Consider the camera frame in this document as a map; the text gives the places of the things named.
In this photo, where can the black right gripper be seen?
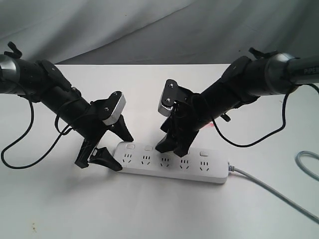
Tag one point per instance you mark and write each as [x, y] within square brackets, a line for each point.
[187, 118]

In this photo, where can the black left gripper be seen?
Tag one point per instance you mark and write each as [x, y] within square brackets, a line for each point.
[92, 120]

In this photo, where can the white five-outlet power strip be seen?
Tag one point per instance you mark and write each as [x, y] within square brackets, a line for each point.
[204, 165]

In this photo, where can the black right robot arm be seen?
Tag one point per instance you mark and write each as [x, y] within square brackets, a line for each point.
[242, 83]

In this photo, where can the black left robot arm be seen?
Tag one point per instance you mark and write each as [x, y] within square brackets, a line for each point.
[42, 81]

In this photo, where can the grey backdrop cloth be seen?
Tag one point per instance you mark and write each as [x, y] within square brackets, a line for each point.
[157, 31]

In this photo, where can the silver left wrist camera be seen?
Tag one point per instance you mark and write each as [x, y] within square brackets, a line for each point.
[112, 108]

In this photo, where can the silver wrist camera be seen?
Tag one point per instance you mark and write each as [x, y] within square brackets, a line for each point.
[112, 108]
[168, 97]

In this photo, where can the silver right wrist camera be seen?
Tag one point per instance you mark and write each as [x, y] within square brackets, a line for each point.
[168, 97]

